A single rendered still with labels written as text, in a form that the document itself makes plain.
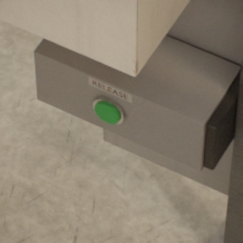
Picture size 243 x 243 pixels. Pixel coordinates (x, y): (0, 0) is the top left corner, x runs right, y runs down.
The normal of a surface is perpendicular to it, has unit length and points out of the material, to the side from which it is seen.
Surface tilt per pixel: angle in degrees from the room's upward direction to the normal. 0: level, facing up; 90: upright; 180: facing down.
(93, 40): 90
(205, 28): 90
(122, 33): 90
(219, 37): 90
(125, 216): 0
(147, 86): 0
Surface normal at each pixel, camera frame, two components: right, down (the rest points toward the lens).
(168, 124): -0.48, 0.70
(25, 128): 0.00, -0.61
